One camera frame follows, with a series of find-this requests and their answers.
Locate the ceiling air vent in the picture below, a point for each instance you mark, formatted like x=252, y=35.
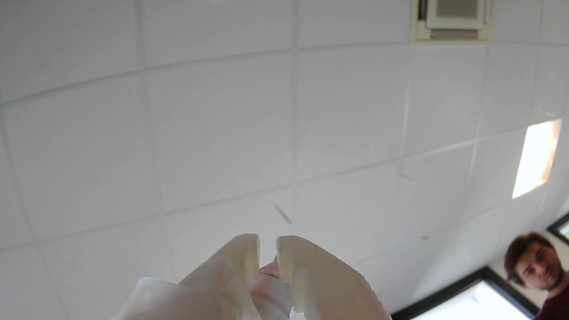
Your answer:
x=453, y=18

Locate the small black framed window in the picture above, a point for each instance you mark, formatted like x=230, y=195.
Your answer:
x=561, y=229

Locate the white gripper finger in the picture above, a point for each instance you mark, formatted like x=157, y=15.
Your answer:
x=209, y=284
x=324, y=284

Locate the ceiling light panel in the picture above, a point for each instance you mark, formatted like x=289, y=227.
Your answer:
x=535, y=160

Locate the white red marker pen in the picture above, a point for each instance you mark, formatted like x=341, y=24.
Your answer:
x=272, y=295

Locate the man in maroon shirt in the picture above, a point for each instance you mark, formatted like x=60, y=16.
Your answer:
x=533, y=262

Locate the large black framed window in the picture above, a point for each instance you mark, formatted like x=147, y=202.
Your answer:
x=466, y=302

